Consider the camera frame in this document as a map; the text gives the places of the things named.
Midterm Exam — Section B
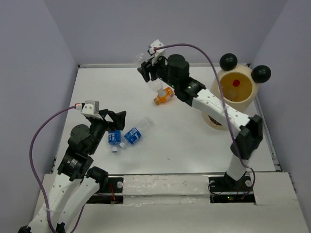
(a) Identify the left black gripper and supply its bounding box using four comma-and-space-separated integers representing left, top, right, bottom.
88, 108, 127, 153

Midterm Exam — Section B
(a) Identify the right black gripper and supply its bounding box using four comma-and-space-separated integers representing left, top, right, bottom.
138, 54, 176, 89

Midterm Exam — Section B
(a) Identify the clear plastic bottle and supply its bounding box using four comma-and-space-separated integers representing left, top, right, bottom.
135, 52, 166, 98

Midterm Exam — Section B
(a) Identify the blue label bottle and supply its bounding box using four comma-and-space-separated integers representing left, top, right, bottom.
120, 116, 154, 149
108, 130, 121, 153

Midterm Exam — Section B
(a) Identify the small orange juice bottle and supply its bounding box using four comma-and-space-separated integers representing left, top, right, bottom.
154, 87, 174, 105

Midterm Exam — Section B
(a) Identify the clear bottle with red cap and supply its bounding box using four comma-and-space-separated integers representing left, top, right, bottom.
228, 79, 241, 101

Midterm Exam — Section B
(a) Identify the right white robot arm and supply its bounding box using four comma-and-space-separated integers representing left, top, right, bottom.
137, 54, 263, 190

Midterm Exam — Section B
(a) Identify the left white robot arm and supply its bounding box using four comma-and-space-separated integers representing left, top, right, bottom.
19, 103, 126, 233

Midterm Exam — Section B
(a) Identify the cream bin with cat print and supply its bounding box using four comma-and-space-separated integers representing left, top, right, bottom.
202, 52, 272, 131

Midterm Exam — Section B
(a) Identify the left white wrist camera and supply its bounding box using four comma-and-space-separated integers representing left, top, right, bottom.
75, 100, 102, 119

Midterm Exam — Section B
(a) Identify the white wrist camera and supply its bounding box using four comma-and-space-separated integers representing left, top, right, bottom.
148, 39, 165, 65
75, 100, 102, 119

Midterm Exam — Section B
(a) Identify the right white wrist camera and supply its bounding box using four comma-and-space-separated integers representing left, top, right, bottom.
148, 39, 165, 65

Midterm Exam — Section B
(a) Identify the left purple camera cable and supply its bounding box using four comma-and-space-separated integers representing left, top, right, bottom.
29, 105, 86, 233

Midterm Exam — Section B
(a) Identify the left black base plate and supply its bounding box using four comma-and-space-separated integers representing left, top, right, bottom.
87, 177, 124, 204

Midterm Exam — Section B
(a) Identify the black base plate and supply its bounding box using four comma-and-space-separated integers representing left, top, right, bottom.
87, 177, 124, 204
207, 176, 256, 204

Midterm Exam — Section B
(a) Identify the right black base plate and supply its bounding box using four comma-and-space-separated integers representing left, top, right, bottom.
207, 176, 256, 204

